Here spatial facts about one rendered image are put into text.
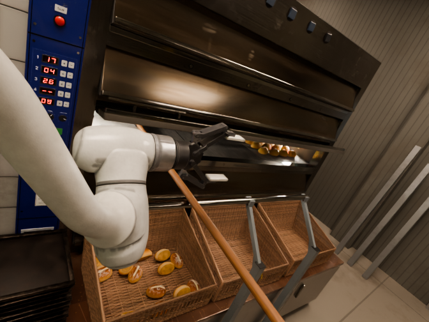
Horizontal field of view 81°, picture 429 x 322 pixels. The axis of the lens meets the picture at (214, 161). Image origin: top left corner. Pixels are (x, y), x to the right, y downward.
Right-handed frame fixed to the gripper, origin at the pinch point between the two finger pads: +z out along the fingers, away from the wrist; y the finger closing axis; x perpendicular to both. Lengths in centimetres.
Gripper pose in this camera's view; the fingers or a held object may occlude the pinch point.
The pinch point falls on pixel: (230, 158)
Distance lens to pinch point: 75.3
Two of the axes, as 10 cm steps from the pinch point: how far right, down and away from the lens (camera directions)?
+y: -3.4, 8.6, 3.7
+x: 5.0, 5.0, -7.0
